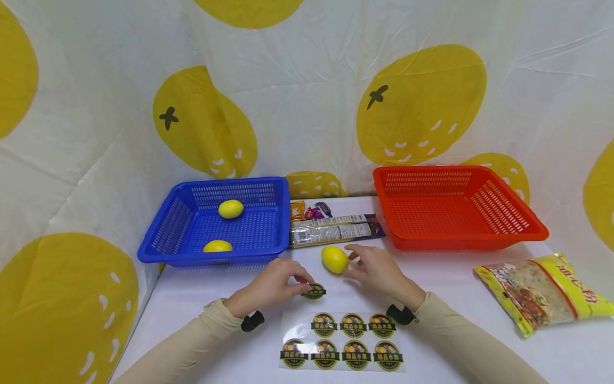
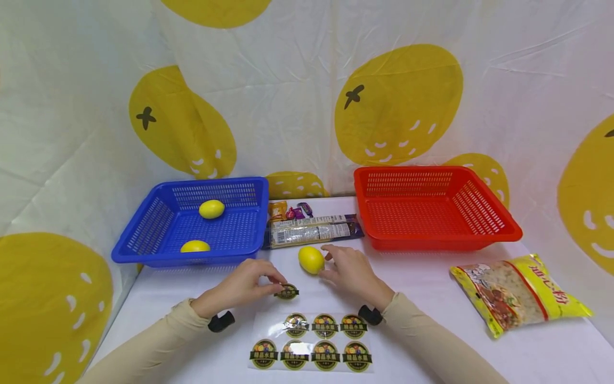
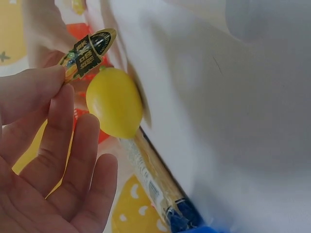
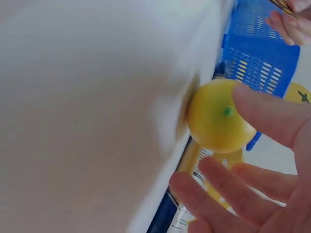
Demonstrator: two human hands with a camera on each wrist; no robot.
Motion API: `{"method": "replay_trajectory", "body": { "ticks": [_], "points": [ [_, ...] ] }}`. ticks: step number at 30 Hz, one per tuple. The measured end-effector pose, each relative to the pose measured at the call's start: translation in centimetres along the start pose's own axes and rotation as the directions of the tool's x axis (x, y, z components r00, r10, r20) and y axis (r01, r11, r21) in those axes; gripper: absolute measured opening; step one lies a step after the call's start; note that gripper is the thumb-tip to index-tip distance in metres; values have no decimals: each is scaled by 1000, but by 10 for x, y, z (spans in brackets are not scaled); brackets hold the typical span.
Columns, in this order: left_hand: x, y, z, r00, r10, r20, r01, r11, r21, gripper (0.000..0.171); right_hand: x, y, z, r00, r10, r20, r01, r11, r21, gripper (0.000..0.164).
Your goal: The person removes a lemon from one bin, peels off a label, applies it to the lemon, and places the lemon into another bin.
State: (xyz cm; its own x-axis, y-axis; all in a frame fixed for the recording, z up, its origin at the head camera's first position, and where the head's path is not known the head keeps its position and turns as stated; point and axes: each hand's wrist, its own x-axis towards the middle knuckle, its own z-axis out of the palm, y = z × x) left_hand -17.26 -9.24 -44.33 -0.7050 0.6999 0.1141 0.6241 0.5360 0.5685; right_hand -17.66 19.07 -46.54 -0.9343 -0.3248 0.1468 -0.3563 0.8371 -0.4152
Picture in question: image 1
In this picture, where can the person's right hand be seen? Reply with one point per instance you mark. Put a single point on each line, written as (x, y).
(388, 277)

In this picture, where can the person's left hand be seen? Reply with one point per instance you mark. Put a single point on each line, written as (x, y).
(264, 288)

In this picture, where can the person's left index finger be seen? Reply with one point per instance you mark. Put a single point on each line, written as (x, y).
(300, 273)

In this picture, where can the person's left thumb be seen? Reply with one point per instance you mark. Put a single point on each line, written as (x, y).
(298, 288)

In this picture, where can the person's right thumb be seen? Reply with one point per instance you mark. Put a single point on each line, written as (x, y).
(355, 274)

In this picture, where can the person's right index finger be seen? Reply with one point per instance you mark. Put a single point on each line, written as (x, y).
(359, 252)

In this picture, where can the single black round label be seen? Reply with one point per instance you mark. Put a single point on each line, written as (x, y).
(316, 292)

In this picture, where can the yellow lemon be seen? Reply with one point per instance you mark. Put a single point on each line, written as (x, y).
(230, 209)
(333, 259)
(218, 247)

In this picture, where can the person's right forearm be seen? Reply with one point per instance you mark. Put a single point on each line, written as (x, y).
(475, 346)

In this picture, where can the person's left forearm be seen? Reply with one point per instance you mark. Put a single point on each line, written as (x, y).
(182, 352)

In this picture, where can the long silver purple snack packet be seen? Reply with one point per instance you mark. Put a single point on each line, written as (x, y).
(336, 232)

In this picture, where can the black wrist band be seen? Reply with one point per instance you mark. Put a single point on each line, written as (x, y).
(253, 321)
(400, 314)

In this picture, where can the small orange snack packet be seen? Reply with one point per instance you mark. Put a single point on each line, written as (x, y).
(297, 210)

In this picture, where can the blue plastic basket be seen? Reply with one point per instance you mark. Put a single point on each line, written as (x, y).
(249, 232)

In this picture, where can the sheet of round fruit stickers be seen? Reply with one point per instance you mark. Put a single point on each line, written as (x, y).
(343, 346)

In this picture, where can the red plastic basket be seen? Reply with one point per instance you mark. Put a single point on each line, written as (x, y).
(431, 218)

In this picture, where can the yellow noodle bag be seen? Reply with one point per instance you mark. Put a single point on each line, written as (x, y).
(542, 293)

